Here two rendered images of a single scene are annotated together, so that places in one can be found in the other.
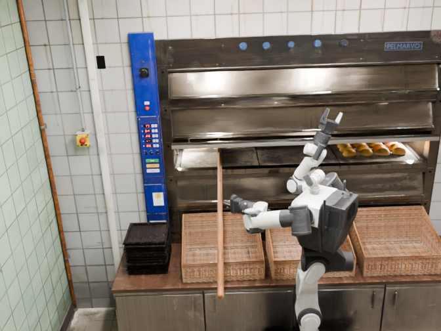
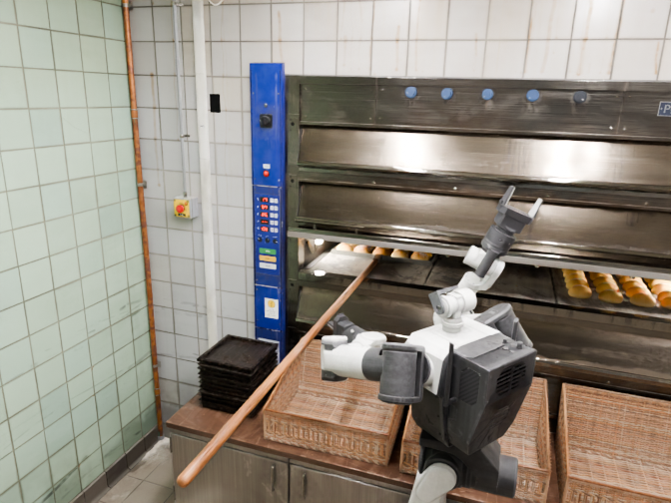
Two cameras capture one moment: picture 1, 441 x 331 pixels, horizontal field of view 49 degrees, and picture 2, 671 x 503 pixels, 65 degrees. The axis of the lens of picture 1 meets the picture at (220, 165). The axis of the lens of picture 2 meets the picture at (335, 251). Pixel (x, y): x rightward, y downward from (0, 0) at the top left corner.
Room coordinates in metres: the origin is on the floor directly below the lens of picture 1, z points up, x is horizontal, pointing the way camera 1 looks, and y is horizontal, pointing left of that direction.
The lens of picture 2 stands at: (0.93, -0.59, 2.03)
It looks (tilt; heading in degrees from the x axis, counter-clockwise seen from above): 17 degrees down; 18
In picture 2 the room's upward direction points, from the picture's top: 2 degrees clockwise
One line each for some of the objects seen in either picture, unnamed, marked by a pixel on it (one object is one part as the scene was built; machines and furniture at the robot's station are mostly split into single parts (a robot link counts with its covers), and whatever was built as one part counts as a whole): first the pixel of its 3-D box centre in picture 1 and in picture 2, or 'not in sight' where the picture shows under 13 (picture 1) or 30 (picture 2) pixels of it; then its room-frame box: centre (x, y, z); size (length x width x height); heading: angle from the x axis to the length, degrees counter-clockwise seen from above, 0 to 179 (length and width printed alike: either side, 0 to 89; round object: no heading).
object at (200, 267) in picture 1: (221, 245); (339, 394); (2.93, 0.01, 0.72); 0.56 x 0.49 x 0.28; 91
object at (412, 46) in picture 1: (304, 50); (509, 107); (3.22, -0.57, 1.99); 1.80 x 0.08 x 0.21; 90
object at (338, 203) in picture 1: (323, 217); (463, 380); (2.29, -0.54, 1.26); 0.34 x 0.30 x 0.36; 144
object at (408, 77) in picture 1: (303, 81); (503, 157); (3.19, -0.57, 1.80); 1.79 x 0.11 x 0.19; 90
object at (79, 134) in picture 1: (84, 138); (185, 207); (3.16, 0.93, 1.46); 0.10 x 0.07 x 0.10; 90
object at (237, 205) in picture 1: (240, 206); (347, 334); (2.59, -0.11, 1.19); 0.12 x 0.10 x 0.13; 55
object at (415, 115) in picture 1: (302, 118); (496, 219); (3.19, -0.57, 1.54); 1.79 x 0.11 x 0.19; 90
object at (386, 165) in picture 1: (300, 167); (486, 299); (3.21, -0.57, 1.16); 1.80 x 0.06 x 0.04; 90
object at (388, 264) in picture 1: (394, 239); (638, 456); (2.92, -1.20, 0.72); 0.56 x 0.49 x 0.28; 90
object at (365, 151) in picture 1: (364, 139); (616, 277); (3.63, -1.16, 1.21); 0.61 x 0.48 x 0.06; 0
